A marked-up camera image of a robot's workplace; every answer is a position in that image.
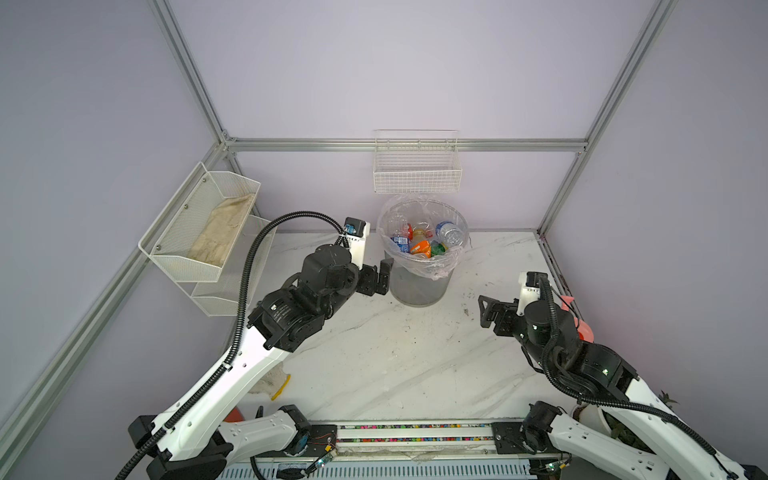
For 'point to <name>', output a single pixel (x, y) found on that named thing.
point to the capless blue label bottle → (403, 243)
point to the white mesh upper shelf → (194, 234)
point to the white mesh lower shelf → (224, 298)
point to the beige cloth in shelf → (219, 233)
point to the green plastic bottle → (438, 248)
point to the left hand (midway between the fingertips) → (369, 258)
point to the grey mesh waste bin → (415, 291)
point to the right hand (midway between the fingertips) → (492, 299)
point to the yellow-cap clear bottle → (422, 237)
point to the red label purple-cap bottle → (409, 233)
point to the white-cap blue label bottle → (450, 233)
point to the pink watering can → (584, 330)
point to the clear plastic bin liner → (398, 210)
